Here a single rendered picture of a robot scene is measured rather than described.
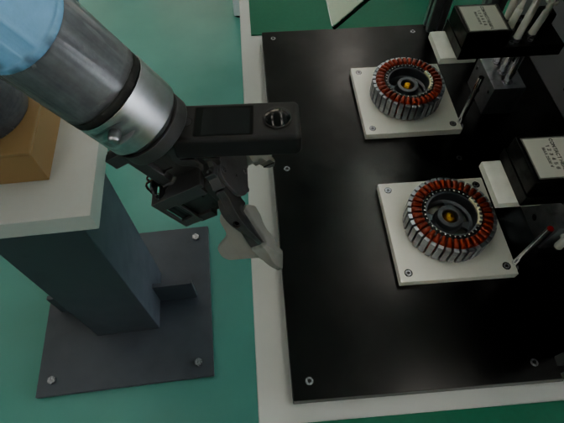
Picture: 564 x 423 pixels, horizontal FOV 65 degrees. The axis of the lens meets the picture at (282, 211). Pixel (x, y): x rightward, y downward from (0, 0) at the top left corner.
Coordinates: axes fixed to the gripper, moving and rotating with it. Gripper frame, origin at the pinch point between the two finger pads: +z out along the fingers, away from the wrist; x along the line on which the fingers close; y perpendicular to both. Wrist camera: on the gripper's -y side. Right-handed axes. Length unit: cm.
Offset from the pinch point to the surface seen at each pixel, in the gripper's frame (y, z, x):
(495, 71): -29.2, 19.6, -24.2
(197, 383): 63, 61, 2
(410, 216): -12.5, 10.9, 0.2
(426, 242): -13.5, 11.7, 3.8
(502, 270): -20.3, 19.2, 6.9
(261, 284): 7.6, 6.9, 5.0
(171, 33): 76, 54, -151
